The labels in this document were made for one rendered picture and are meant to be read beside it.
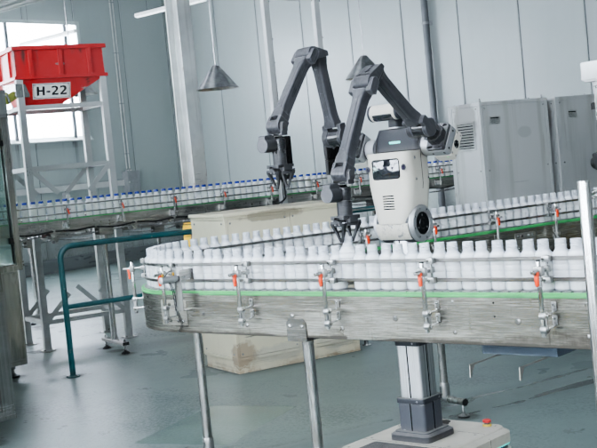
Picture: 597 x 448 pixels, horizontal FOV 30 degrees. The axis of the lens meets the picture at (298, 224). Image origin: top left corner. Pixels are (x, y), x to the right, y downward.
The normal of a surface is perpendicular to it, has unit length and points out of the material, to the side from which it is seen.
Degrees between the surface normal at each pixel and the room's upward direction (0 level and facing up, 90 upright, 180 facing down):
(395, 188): 90
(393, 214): 90
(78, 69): 89
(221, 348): 90
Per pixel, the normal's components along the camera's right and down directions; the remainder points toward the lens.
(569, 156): 0.50, 0.00
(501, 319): -0.66, 0.11
